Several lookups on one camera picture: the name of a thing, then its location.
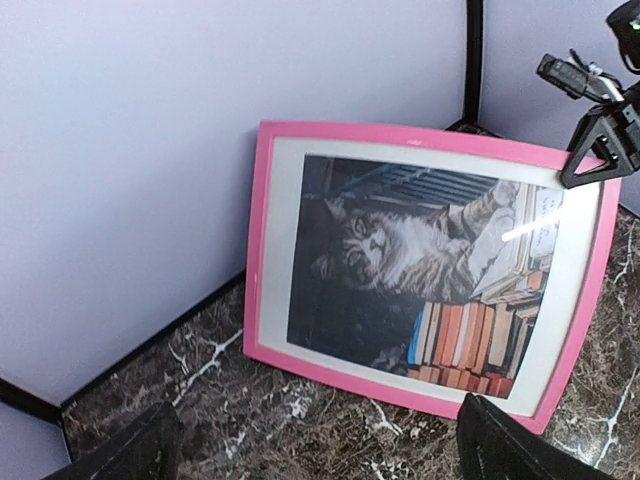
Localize left black corner post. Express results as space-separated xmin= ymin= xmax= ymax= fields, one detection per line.
xmin=1 ymin=379 xmax=74 ymax=461

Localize black corner post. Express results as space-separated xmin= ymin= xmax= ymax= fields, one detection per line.
xmin=446 ymin=0 xmax=501 ymax=138
xmin=1 ymin=379 xmax=74 ymax=461

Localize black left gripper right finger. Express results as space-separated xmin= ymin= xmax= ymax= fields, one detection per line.
xmin=457 ymin=393 xmax=613 ymax=480

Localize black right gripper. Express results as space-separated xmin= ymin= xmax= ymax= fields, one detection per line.
xmin=559 ymin=83 xmax=639 ymax=189

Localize right black corner post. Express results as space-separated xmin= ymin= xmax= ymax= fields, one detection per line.
xmin=446 ymin=0 xmax=501 ymax=138

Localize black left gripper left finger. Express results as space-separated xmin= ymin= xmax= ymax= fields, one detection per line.
xmin=46 ymin=402 xmax=183 ymax=480

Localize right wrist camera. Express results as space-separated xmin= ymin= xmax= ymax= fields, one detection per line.
xmin=536 ymin=49 xmax=624 ymax=104

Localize cat and books photo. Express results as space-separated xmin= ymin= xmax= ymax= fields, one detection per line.
xmin=285 ymin=153 xmax=564 ymax=400

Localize white photo mat board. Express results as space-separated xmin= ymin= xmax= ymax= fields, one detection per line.
xmin=259 ymin=137 xmax=600 ymax=419

